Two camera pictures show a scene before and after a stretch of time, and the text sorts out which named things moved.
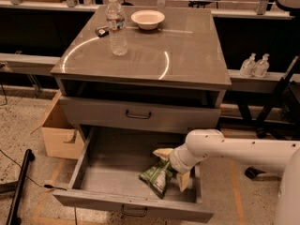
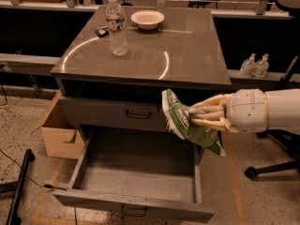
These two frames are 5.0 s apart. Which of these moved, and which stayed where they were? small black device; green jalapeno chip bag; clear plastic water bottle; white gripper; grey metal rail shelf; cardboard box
Moved: white gripper; green jalapeno chip bag
Stayed: grey metal rail shelf; small black device; cardboard box; clear plastic water bottle
